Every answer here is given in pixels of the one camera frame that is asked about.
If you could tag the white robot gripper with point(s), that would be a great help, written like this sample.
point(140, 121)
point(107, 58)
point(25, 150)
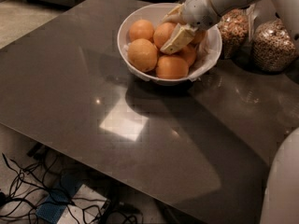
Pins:
point(196, 13)

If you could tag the orange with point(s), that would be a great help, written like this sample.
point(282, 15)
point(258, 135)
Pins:
point(141, 29)
point(188, 53)
point(199, 36)
point(163, 33)
point(142, 55)
point(171, 67)

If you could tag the white ceramic bowl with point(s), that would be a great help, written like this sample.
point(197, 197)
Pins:
point(153, 13)

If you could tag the glass jar of nuts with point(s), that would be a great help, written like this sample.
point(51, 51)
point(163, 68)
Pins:
point(234, 29)

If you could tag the round jar of grains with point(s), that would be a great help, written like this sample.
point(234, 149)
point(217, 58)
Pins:
point(272, 49)

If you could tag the blue floor mat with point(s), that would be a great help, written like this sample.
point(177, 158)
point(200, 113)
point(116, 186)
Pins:
point(60, 196)

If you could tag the white floor panel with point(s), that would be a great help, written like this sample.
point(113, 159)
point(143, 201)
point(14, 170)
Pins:
point(88, 206)

